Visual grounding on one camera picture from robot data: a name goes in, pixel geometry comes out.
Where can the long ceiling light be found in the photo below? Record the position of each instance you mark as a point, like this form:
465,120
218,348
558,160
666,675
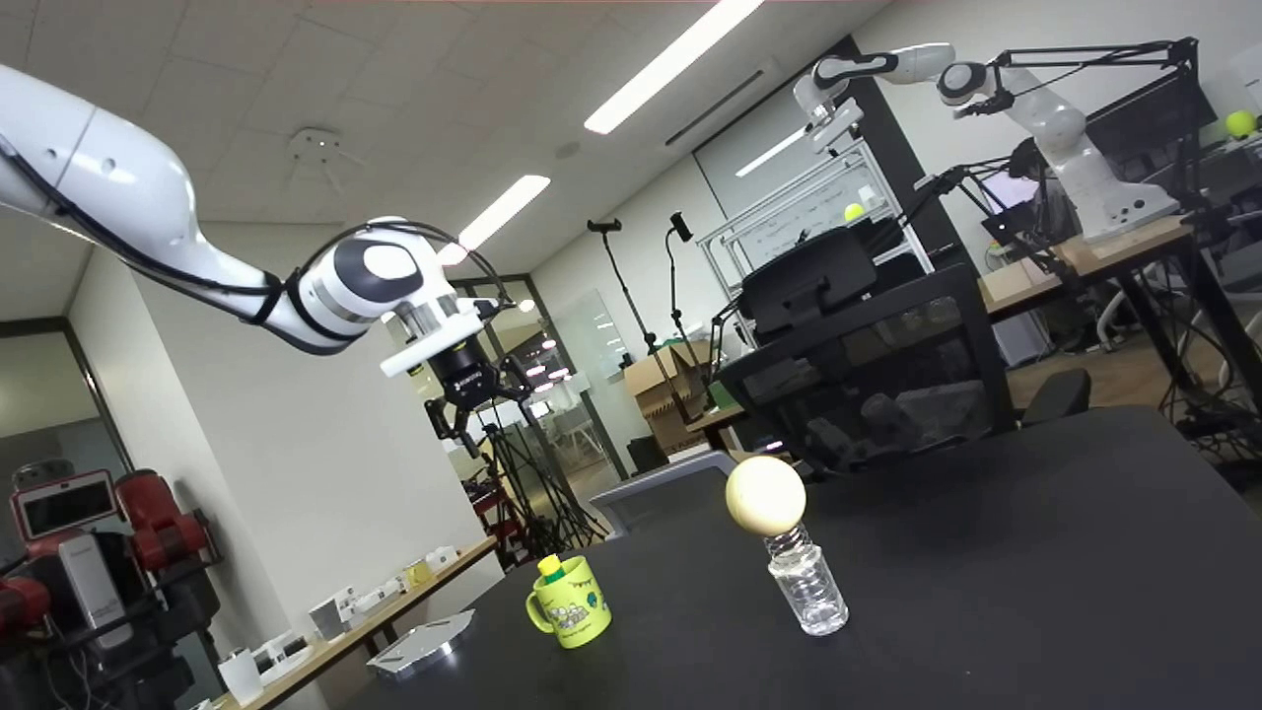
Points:
671,65

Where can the long wooden table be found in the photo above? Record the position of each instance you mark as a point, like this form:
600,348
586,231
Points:
357,616

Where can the clear plastic bottle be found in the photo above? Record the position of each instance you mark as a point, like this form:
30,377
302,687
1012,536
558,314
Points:
808,590

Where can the wooden desk with black legs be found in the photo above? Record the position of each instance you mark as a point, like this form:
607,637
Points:
1089,257

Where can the round ceiling fixture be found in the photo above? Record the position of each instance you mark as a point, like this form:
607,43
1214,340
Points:
316,144

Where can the tennis ball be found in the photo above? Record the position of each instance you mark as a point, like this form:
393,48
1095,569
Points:
1241,123
851,211

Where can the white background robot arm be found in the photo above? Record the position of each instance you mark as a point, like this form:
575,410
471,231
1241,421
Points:
1050,123

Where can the lime green mug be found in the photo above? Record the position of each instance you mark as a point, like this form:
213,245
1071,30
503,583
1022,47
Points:
574,611

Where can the black light stand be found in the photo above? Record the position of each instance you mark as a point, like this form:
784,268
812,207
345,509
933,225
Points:
684,278
624,281

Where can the black computer monitor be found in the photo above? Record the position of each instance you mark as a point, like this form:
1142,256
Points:
1149,123

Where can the black tripod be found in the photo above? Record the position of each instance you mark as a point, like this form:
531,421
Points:
536,486

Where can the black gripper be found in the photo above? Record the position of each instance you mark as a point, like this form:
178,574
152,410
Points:
471,373

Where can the cream yellow ball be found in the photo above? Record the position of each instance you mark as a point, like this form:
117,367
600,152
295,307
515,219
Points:
767,495

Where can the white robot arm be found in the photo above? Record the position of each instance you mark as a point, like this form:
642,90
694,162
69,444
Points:
118,183

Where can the stacked cardboard boxes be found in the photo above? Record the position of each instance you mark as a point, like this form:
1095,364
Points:
663,398

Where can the white paper tray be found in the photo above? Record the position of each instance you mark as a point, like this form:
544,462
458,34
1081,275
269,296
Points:
419,644

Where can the short ceiling light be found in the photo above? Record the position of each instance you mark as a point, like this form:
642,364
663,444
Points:
494,219

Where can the red robot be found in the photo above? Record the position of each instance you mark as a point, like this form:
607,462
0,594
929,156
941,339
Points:
92,554

